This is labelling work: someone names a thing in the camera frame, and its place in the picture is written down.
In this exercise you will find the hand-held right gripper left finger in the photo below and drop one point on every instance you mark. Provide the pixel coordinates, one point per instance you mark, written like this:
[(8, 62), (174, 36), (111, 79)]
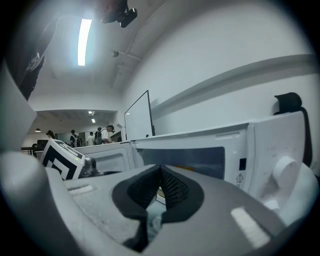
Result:
[(105, 200)]

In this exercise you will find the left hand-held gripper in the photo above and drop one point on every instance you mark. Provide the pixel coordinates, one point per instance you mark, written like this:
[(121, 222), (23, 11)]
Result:
[(62, 160)]

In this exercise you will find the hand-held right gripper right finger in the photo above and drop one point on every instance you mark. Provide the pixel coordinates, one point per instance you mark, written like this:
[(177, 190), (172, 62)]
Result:
[(215, 212)]

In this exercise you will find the white microwave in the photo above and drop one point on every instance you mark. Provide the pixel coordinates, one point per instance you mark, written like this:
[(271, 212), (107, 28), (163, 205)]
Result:
[(262, 145)]

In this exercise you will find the small ceiling light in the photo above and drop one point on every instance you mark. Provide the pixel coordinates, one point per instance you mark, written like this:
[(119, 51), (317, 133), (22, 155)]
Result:
[(91, 113), (93, 120)]

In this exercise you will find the whiteboard on black stand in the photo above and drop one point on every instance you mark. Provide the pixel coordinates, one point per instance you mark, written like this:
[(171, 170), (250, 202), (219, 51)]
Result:
[(138, 120)]

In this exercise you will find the person's black shirt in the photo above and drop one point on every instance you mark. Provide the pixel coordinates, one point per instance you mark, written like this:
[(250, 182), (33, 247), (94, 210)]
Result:
[(30, 62)]

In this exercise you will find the round ceiling detector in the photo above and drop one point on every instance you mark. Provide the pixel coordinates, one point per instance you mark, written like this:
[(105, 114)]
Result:
[(115, 53)]

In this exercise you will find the long ceiling light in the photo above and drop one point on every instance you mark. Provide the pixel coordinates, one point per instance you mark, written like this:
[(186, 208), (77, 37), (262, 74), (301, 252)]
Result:
[(83, 42)]

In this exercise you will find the black office chair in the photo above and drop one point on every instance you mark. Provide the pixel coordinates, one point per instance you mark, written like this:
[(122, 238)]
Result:
[(287, 102)]

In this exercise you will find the black head-worn camera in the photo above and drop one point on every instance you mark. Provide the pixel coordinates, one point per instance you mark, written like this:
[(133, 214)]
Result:
[(127, 17)]

